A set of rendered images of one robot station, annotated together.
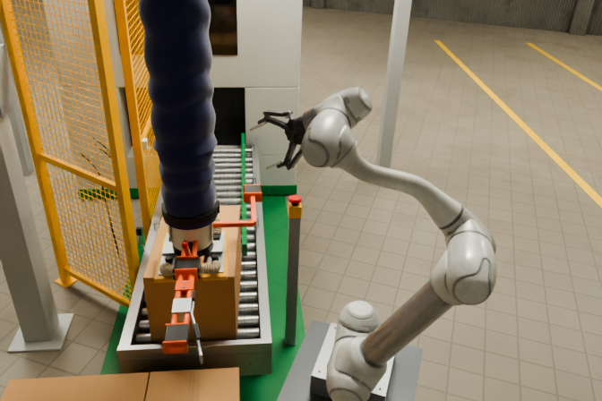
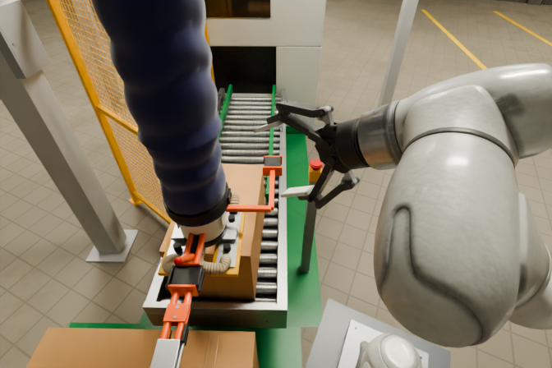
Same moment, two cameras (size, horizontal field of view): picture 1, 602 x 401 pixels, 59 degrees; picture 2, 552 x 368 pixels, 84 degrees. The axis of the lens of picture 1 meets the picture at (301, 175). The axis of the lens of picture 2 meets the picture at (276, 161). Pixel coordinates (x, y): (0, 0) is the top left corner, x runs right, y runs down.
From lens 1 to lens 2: 1.17 m
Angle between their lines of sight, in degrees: 13
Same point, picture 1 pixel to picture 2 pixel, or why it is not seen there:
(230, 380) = (246, 348)
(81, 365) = (138, 278)
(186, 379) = (204, 343)
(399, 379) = not seen: outside the picture
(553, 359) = not seen: hidden behind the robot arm
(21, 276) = (85, 210)
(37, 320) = (104, 241)
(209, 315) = (227, 282)
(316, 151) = (442, 320)
